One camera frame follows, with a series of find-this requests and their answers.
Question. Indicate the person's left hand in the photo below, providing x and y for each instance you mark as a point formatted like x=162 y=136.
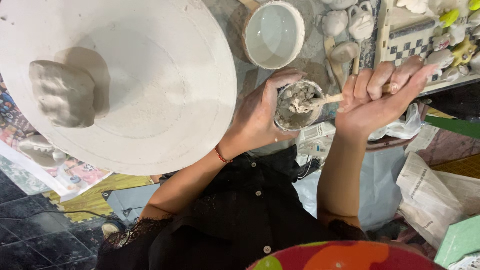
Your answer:
x=253 y=116

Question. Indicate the person's right hand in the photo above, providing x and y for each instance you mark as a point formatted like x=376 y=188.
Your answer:
x=365 y=112

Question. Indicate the wooden stirring stick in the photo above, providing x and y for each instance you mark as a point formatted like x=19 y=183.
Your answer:
x=330 y=98

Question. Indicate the small cup of clay slip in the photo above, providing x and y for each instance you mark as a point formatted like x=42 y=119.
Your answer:
x=298 y=107

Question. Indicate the white plastic bag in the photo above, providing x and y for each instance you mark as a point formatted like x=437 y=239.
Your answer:
x=403 y=127

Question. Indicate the thin wooden modelling stick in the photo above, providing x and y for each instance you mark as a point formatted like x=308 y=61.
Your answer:
x=356 y=63

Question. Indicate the flat wooden modelling spatula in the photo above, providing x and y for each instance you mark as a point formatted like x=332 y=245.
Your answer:
x=335 y=69

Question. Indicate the stack of printed papers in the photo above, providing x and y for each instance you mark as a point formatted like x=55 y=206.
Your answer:
x=317 y=140

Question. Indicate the oval grey clay piece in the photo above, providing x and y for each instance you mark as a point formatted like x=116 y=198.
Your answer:
x=344 y=51

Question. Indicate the pale plastic sheet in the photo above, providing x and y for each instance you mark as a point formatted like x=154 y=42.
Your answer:
x=375 y=187

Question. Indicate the checkered wooden tray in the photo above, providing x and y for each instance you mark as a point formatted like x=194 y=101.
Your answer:
x=407 y=47

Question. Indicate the white bowl of water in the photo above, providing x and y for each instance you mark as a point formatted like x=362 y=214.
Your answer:
x=273 y=35

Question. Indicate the green board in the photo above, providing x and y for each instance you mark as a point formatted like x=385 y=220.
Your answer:
x=455 y=126

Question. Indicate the white clay teapot figure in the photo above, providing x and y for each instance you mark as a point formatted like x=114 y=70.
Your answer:
x=360 y=20

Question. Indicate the group of white clay figurines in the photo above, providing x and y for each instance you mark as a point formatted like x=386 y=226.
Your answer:
x=440 y=58

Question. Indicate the round white clay figure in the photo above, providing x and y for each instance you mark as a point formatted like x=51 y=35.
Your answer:
x=334 y=22

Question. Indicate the dark rolling rod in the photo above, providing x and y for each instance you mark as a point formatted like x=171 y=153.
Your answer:
x=412 y=28

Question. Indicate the black button shirt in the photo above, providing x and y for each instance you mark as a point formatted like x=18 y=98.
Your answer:
x=232 y=217

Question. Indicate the crumpled newspaper heap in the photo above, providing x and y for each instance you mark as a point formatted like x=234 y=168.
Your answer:
x=431 y=195

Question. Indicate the large white round wheel disc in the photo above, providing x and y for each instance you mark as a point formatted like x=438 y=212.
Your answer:
x=150 y=86

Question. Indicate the yellow star clay figure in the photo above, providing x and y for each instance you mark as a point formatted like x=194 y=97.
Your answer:
x=464 y=50

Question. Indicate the lime green clay figure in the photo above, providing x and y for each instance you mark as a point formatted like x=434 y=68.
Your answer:
x=449 y=17

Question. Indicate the red patterned fabric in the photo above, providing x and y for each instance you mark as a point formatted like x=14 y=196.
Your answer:
x=345 y=258

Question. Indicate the grey tarp sheet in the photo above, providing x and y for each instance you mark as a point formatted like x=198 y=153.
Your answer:
x=129 y=202

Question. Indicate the green box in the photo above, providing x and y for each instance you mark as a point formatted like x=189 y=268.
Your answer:
x=459 y=242

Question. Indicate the white and blue shoe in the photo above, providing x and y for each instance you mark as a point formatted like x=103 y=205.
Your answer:
x=111 y=227

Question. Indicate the yellow foam floor mat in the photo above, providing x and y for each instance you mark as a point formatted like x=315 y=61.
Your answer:
x=90 y=197

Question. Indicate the colourful printed sheet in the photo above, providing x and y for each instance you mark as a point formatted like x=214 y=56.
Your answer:
x=75 y=178

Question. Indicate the grey clay lump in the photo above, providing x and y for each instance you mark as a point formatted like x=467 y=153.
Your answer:
x=63 y=93

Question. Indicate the white clay hand-shaped piece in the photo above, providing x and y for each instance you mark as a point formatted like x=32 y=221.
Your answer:
x=39 y=152

